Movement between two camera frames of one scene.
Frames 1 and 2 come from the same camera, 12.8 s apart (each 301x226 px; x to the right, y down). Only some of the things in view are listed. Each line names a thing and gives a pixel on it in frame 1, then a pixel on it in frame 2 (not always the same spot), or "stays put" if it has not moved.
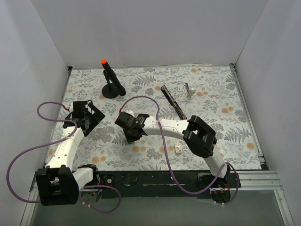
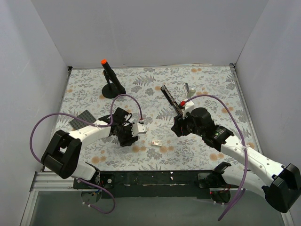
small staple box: x=178 y=149 to x=157 y=143
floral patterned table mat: x=210 y=92 stays put
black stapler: x=173 y=102 stays put
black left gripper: x=91 y=118 to x=128 y=139
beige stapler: x=189 y=92 stays put
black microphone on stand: x=114 y=88 stays put
